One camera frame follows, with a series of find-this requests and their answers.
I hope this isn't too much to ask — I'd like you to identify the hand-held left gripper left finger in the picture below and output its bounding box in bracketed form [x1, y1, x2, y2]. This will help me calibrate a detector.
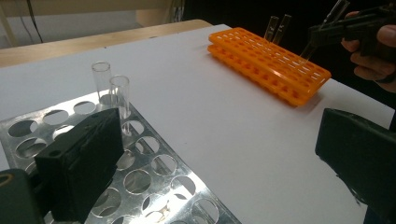
[34, 106, 125, 224]

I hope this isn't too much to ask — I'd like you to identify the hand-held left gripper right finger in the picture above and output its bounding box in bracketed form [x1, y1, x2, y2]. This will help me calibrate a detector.
[315, 107, 396, 224]

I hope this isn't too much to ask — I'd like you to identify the orange test tube rack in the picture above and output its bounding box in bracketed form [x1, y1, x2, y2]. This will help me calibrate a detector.
[207, 26, 332, 107]

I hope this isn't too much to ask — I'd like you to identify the metal test tube rack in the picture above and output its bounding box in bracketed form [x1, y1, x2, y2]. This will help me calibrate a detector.
[0, 90, 242, 224]

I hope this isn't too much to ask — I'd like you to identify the wooden table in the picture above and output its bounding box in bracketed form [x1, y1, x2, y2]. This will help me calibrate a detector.
[0, 19, 213, 69]

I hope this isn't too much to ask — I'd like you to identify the white board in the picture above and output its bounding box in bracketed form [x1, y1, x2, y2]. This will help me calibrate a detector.
[0, 23, 396, 224]

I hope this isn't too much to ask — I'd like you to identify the beige wooden desk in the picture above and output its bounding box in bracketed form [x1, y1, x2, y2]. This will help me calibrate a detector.
[0, 0, 188, 48]

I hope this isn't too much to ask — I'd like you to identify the black cable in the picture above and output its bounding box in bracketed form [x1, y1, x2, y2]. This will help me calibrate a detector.
[25, 0, 45, 44]

